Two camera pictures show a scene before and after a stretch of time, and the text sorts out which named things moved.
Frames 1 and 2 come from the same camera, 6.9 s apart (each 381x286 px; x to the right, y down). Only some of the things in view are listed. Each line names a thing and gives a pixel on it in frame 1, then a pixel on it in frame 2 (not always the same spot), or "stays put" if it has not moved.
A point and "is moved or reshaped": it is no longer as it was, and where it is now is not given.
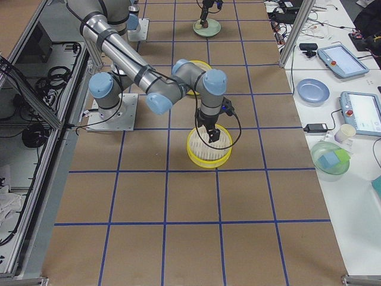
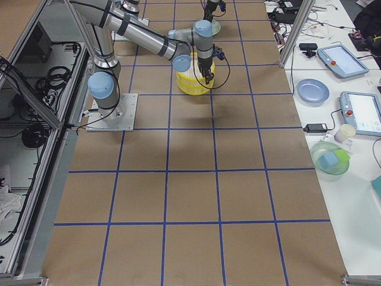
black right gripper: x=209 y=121 → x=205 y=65
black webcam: x=309 y=47 stays put
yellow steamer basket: x=205 y=157 is moved or reshaped
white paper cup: x=346 y=131 stays put
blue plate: x=312 y=90 stays put
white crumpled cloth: x=9 y=202 stays put
